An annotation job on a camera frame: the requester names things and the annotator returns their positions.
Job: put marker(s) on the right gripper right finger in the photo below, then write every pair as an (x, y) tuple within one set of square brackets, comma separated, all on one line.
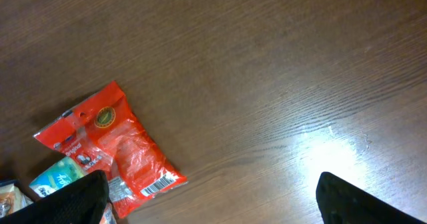
[(340, 202)]

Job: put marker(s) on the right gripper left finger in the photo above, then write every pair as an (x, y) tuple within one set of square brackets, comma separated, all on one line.
[(81, 202)]

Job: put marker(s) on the teal tissue pack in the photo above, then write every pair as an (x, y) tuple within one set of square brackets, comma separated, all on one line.
[(59, 175)]

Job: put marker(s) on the red snack bag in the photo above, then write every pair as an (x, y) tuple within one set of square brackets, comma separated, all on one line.
[(102, 133)]

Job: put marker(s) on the orange tissue pack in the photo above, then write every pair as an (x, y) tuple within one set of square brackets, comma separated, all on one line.
[(12, 199)]

